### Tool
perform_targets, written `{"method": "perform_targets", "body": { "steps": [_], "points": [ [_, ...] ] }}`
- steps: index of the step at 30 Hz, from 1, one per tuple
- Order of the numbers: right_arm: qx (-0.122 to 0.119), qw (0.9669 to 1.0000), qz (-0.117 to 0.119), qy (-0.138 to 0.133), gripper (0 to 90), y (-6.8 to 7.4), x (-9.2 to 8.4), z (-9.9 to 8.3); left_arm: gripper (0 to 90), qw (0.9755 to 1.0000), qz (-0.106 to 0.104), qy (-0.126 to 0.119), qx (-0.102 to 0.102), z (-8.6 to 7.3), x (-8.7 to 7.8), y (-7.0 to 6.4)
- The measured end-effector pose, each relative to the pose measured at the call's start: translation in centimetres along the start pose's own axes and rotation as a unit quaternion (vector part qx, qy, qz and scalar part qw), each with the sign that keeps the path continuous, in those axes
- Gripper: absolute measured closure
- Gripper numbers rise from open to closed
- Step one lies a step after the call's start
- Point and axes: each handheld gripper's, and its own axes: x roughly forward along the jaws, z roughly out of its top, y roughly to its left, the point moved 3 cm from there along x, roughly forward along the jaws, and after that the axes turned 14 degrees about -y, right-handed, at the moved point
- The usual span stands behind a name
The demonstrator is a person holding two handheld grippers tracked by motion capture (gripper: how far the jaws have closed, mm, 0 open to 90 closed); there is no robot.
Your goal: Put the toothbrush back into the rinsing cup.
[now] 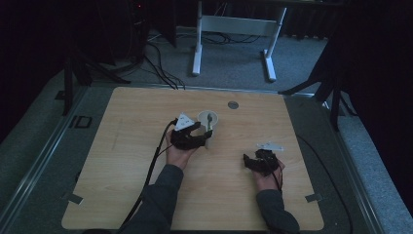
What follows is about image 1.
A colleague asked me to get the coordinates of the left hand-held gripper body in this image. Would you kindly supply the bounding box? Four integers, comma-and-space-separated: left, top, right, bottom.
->
169, 111, 208, 151

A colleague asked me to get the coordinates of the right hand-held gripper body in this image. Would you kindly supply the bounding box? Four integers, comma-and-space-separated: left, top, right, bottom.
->
253, 140, 285, 178

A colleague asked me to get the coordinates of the white mug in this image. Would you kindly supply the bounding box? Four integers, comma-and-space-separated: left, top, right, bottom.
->
196, 109, 219, 150

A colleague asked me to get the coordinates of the person's left hand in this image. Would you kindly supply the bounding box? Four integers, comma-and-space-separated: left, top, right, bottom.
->
165, 129, 200, 171

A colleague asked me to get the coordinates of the person's right hand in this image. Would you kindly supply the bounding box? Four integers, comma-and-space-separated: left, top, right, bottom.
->
251, 159, 286, 192

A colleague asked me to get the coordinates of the black tripod stand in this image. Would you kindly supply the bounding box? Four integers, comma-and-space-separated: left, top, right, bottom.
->
278, 32, 358, 133
55, 48, 131, 117

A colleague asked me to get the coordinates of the dark computer tower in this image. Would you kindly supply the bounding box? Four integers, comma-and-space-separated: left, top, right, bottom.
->
128, 0, 152, 63

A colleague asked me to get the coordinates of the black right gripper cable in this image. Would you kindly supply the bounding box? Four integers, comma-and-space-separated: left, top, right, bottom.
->
264, 151, 284, 193

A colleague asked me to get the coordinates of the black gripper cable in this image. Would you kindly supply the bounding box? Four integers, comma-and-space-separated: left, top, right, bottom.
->
116, 118, 179, 234
264, 151, 284, 193

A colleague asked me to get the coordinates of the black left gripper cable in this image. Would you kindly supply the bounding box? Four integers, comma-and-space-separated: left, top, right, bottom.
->
116, 118, 179, 234

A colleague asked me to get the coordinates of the thin black cable on mat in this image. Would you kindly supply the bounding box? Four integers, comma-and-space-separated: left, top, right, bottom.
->
295, 134, 355, 234

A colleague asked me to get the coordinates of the black floor cable bundle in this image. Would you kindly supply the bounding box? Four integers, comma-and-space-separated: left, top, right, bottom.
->
142, 41, 187, 91

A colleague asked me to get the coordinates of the metal floor rail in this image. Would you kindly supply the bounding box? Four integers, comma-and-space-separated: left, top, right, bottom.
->
0, 85, 91, 225
319, 98, 386, 234

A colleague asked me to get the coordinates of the white desk frame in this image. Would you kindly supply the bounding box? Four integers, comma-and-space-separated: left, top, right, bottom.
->
192, 0, 288, 83

